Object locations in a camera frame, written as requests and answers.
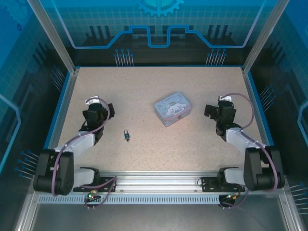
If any blue cartoon tin box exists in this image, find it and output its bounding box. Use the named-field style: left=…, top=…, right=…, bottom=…
left=154, top=91, right=194, bottom=128

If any small connector with green light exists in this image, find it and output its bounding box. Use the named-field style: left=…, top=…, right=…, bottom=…
left=86, top=191, right=101, bottom=203
left=221, top=192, right=242, bottom=202

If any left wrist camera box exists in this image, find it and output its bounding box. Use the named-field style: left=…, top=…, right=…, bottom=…
left=84, top=96, right=100, bottom=105

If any aluminium side rail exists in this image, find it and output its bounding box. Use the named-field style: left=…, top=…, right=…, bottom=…
left=39, top=68, right=80, bottom=175
left=241, top=68, right=286, bottom=175

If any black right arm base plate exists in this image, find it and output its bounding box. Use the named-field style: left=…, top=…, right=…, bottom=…
left=200, top=176, right=246, bottom=193

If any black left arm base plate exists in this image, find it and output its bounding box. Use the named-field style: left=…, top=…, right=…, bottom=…
left=73, top=176, right=118, bottom=193

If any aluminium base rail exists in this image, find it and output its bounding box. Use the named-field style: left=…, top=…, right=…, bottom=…
left=31, top=170, right=289, bottom=193

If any aluminium frame post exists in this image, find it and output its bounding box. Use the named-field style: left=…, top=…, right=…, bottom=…
left=26, top=0, right=80, bottom=75
left=241, top=0, right=291, bottom=75

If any slotted grey cable duct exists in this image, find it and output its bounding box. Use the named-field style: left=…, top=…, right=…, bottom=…
left=38, top=195, right=221, bottom=206

